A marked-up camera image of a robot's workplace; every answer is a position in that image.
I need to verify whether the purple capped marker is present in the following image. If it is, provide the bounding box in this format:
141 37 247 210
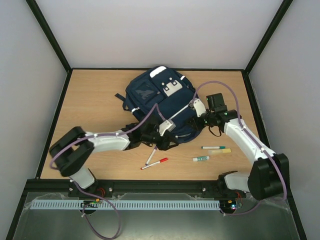
145 146 158 166

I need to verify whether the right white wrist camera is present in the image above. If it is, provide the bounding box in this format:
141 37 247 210
190 98 207 118

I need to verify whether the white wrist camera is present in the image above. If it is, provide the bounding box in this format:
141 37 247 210
158 119 176 137
190 98 207 118

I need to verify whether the yellow capped glue stick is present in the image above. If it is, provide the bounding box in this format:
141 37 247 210
208 148 232 155

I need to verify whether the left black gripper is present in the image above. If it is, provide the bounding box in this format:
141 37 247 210
142 130 180 151

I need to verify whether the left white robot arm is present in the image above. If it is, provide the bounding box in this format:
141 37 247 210
49 123 179 196

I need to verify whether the red capped marker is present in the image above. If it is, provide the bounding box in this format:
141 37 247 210
140 157 169 170

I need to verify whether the green white glue stick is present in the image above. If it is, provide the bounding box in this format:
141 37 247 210
192 155 210 162

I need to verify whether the teal capped marker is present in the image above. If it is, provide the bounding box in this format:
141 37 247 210
201 146 226 150

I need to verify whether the navy blue student backpack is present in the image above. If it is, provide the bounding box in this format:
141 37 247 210
115 65 201 144

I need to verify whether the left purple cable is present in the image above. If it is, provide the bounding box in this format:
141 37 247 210
49 103 173 240

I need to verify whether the grey slotted cable duct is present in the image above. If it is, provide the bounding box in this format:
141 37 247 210
30 199 221 211

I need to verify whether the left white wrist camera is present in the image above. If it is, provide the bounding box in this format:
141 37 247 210
158 119 176 137

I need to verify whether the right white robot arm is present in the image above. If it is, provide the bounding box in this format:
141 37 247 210
189 93 289 200

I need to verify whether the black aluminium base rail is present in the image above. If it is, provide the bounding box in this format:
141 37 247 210
24 178 291 201

